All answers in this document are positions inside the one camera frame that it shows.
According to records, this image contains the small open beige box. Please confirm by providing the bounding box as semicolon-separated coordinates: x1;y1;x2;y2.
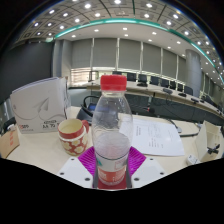
194;120;224;163

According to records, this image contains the green ceiling light strip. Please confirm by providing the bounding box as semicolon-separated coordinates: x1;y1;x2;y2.
44;18;224;84

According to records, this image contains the clear red-capped water bottle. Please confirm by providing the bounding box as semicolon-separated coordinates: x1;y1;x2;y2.
91;74;134;187

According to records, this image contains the flat black device box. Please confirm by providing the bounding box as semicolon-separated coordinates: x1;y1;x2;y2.
1;116;17;134

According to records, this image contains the red and cream mug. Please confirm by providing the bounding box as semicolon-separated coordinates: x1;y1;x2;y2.
57;118;90;157

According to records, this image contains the white printed paper sheet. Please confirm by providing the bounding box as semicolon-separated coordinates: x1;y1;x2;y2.
119;114;186;157

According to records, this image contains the large white cardboard box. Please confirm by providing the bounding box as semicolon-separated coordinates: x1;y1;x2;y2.
9;76;69;135

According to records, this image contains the flat brown cardboard sheet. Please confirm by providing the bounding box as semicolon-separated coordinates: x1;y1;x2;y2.
0;128;21;159

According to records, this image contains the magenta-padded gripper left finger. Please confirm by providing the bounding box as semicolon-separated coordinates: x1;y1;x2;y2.
57;145;98;188

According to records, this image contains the row of black office chairs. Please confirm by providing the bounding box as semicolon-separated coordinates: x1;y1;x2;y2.
111;70;194;96

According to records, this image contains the group of ceiling spot lights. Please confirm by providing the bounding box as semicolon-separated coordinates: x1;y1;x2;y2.
31;0;224;74

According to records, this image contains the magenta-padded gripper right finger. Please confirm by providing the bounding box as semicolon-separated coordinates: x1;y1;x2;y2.
127;145;167;188

